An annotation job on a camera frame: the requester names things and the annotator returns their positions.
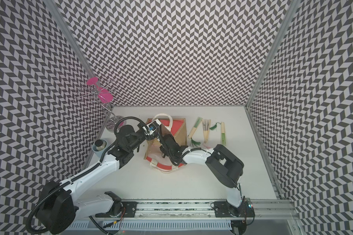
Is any burlap red striped tote bag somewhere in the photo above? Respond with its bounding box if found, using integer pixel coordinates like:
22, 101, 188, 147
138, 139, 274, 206
144, 114, 187, 173

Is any pink tassel folding fan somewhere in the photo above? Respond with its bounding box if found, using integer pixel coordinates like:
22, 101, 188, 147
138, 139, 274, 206
202, 119, 211, 143

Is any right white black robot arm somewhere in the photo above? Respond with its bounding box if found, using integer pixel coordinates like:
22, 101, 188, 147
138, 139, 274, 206
160, 134, 248, 217

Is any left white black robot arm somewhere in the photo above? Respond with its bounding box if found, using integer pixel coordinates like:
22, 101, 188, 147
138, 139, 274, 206
25, 123, 158, 235

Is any light blue mug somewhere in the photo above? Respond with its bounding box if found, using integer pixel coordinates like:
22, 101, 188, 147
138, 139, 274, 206
92, 139, 108, 161

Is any chrome stand with pink cups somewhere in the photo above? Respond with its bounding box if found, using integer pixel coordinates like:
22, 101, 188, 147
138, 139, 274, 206
75, 77, 123, 133

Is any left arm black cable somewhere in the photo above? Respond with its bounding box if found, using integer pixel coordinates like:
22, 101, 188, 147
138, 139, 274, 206
113, 116, 149, 136

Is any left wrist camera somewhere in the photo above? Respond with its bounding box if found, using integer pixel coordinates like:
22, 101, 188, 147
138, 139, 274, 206
145, 119, 161, 141

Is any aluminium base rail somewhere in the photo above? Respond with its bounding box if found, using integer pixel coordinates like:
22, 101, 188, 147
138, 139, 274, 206
51, 199, 301, 235

